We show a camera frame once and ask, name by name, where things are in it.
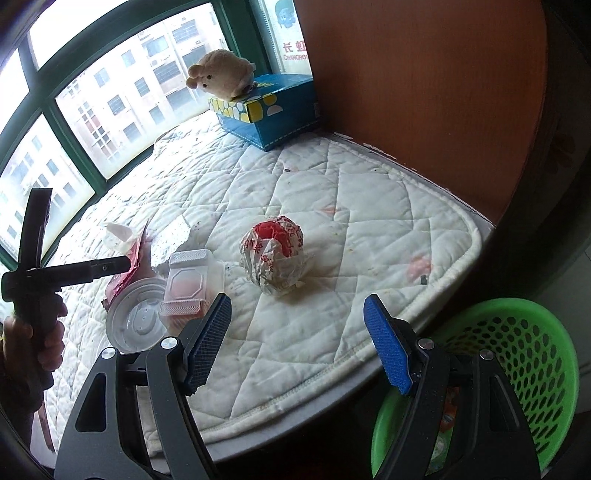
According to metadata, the pink snack wrapper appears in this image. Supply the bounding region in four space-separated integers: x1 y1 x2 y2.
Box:
101 221 155 311

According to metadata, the blue yellow tissue box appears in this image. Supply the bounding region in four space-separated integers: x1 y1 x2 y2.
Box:
209 74 320 151

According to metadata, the clear plastic clamshell container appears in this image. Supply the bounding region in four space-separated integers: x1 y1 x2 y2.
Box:
160 249 224 322

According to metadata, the white quilted mattress pad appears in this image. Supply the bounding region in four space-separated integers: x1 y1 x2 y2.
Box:
52 113 483 445

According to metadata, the brown wooden wardrobe panel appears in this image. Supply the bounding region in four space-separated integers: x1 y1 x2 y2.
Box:
295 0 547 222

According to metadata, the green window frame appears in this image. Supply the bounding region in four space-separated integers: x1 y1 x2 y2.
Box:
1 1 270 270

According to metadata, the person left hand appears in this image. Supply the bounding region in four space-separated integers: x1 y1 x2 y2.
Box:
2 293 67 379

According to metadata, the white plastic cup lid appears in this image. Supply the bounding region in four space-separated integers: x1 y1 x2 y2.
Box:
105 277 168 354

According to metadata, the clear plastic cup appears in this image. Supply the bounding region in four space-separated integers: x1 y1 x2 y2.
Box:
103 222 136 255

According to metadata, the green plastic mesh basket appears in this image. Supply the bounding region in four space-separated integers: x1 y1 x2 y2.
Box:
372 298 579 479

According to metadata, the red white paper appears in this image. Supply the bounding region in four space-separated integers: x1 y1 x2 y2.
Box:
239 215 308 296

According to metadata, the beige plush toy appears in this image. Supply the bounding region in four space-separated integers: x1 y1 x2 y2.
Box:
185 49 256 101

